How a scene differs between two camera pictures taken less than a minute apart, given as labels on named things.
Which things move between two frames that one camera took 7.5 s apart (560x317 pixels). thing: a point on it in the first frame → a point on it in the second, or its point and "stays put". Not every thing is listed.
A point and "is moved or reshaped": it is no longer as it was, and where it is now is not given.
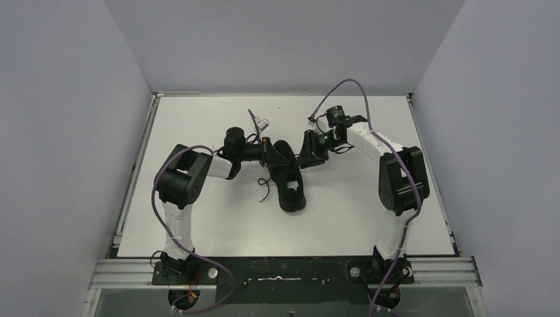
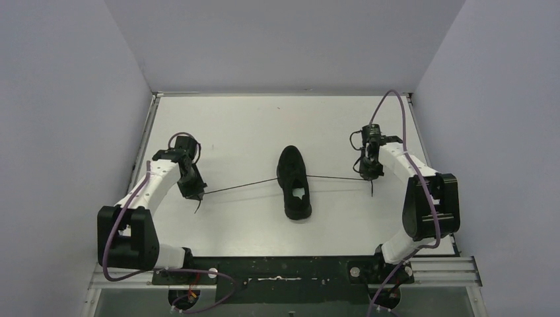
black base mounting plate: (269, 280) stays put
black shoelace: (261, 181) → (275, 179)
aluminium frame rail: (438, 270) stays put
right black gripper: (312, 154) → (367, 173)
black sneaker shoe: (288, 178) is moved or reshaped
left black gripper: (266, 152) → (193, 184)
